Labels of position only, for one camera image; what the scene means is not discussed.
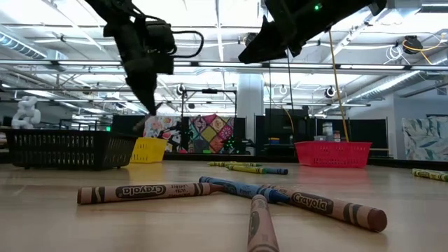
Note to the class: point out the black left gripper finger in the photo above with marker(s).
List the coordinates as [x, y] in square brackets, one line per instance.
[145, 96]

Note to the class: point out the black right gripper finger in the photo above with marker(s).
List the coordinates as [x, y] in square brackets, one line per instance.
[267, 27]
[269, 47]

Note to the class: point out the black plastic basket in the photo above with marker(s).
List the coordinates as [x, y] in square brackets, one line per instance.
[70, 148]

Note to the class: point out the blue crayon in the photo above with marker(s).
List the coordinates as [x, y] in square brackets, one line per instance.
[278, 171]
[241, 189]

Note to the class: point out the brown crayon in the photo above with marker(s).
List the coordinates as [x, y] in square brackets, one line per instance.
[260, 227]
[315, 204]
[140, 192]

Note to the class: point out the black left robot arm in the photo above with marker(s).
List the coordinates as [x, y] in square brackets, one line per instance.
[112, 10]

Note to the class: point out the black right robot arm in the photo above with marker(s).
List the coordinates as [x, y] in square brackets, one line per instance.
[376, 5]

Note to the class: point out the small black panel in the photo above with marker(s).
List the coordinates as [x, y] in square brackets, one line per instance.
[122, 126]

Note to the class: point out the yellow plastic basket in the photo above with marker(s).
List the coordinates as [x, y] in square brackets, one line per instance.
[148, 150]

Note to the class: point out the white round pillar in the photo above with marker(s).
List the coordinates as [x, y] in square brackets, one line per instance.
[250, 105]

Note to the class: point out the colourful patchwork quilt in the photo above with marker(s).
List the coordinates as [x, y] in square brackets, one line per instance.
[210, 133]

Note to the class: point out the stacked plastic containers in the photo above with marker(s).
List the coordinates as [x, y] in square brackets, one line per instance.
[328, 129]

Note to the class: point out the red plastic basket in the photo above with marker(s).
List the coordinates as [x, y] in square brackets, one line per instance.
[332, 154]

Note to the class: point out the black partition panels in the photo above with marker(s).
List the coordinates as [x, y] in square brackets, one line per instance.
[367, 131]

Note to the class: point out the leaf print panel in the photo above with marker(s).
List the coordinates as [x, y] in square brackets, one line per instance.
[423, 140]

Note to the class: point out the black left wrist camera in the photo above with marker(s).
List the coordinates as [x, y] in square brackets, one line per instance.
[161, 45]

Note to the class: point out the black metal stand frame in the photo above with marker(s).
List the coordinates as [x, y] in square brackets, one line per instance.
[210, 91]

